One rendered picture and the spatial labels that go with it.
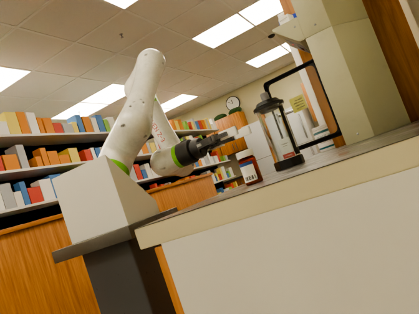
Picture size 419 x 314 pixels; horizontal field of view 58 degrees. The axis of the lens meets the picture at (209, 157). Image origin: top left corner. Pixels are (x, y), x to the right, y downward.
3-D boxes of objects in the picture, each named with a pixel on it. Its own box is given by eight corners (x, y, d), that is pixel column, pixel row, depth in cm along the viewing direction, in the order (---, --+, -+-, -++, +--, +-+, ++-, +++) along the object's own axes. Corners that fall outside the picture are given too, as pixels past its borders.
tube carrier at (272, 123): (307, 157, 131) (286, 99, 132) (301, 159, 121) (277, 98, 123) (279, 167, 135) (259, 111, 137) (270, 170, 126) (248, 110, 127)
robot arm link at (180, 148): (191, 167, 149) (180, 169, 141) (182, 139, 150) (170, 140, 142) (204, 162, 147) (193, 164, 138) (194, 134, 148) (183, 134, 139)
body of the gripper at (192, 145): (185, 141, 139) (206, 132, 136) (196, 140, 147) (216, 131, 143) (191, 160, 139) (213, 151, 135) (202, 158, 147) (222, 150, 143)
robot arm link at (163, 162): (148, 179, 145) (141, 152, 148) (166, 180, 156) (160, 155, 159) (177, 167, 139) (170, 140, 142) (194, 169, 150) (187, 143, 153)
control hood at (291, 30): (318, 52, 184) (310, 33, 185) (305, 38, 155) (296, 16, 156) (295, 62, 189) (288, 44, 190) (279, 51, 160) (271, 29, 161)
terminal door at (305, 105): (345, 134, 181) (315, 57, 184) (288, 154, 197) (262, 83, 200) (345, 133, 181) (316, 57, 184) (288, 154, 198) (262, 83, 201)
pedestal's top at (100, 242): (54, 264, 123) (50, 252, 124) (113, 238, 153) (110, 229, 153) (132, 238, 112) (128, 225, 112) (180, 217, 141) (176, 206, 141)
